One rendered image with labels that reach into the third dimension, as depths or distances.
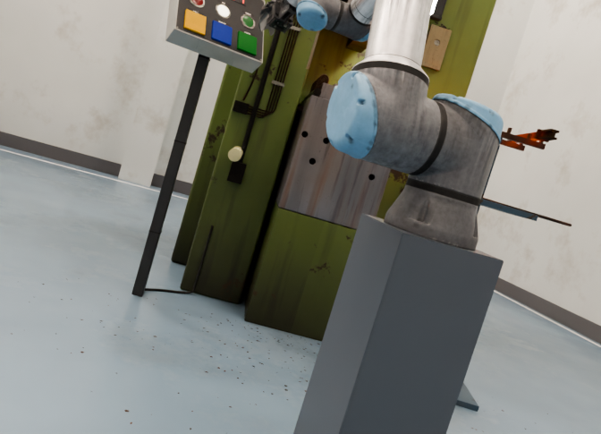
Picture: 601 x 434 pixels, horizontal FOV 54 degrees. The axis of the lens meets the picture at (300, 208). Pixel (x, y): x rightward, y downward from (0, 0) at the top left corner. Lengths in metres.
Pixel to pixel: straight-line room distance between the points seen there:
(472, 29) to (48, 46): 4.19
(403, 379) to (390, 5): 0.70
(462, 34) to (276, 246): 1.18
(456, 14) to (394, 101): 1.59
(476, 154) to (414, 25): 0.27
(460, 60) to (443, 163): 1.51
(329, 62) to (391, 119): 1.79
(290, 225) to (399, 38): 1.27
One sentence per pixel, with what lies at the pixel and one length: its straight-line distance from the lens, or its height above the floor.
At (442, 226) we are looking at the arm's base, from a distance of 1.13.
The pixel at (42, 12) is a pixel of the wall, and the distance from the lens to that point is 5.98.
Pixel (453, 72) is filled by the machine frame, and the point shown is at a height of 1.20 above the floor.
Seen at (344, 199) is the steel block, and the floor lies 0.57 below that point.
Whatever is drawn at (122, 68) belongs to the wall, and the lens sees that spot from 5.86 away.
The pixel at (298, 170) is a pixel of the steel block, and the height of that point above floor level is 0.63.
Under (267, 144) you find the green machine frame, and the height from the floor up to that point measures 0.69.
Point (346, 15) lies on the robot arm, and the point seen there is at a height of 1.10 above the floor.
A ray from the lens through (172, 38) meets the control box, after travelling 2.09.
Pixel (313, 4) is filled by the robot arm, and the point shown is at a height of 1.10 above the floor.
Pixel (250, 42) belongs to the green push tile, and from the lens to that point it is 2.17.
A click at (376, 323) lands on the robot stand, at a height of 0.43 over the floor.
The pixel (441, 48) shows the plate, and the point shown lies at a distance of 2.57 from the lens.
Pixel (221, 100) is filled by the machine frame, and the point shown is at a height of 0.83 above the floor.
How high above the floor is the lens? 0.68
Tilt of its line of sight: 5 degrees down
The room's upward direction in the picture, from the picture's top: 17 degrees clockwise
